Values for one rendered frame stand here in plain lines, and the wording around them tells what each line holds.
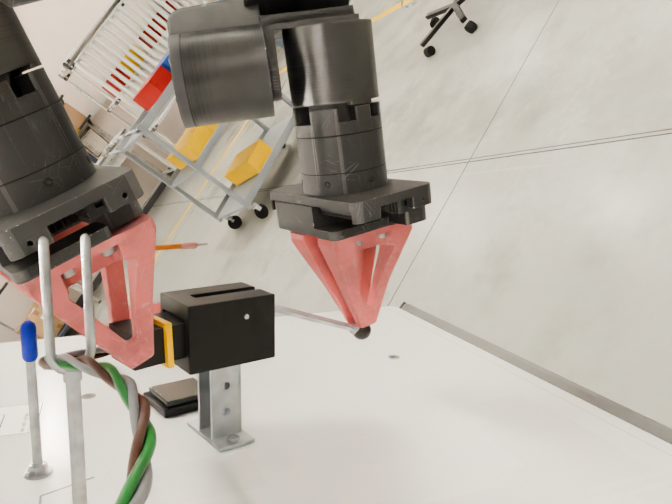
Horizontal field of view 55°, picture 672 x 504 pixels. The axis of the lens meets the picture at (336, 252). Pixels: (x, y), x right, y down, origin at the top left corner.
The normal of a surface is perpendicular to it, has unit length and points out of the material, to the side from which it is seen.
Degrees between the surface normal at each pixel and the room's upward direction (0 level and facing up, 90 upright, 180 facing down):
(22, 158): 98
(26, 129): 105
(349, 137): 86
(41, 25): 90
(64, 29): 90
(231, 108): 110
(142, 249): 120
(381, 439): 53
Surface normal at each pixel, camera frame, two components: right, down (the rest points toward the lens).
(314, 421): 0.01, -0.99
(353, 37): 0.58, 0.15
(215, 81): 0.14, 0.31
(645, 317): -0.73, -0.55
